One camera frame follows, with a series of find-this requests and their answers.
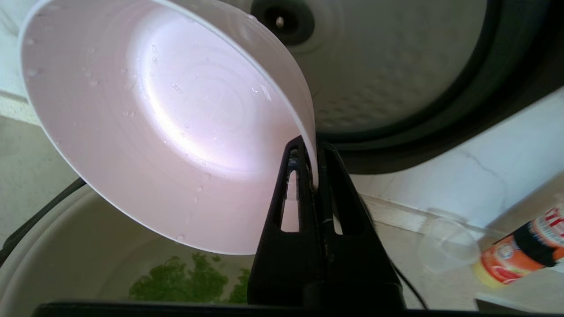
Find clear plastic measuring cup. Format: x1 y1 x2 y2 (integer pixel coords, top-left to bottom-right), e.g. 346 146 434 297
416 207 506 274

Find orange yellow detergent bottle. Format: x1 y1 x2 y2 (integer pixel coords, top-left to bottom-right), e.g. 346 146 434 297
474 204 564 288

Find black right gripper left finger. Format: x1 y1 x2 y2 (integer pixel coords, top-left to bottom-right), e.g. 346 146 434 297
247 136 327 305

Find black power cable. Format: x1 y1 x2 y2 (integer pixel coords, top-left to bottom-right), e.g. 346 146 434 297
389 260 429 310

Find grey rice cooker inner pot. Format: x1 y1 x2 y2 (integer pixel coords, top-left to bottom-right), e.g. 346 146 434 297
0 189 265 305

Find black rice cooker lid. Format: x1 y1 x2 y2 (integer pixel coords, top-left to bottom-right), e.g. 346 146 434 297
220 0 564 175

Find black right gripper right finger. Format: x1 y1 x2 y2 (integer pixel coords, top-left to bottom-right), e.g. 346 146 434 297
315 142 406 309

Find chopped green vegetables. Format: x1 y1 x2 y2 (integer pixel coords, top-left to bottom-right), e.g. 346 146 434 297
129 252 252 304

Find white round bowl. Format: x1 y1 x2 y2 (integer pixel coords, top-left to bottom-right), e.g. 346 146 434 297
19 0 319 256

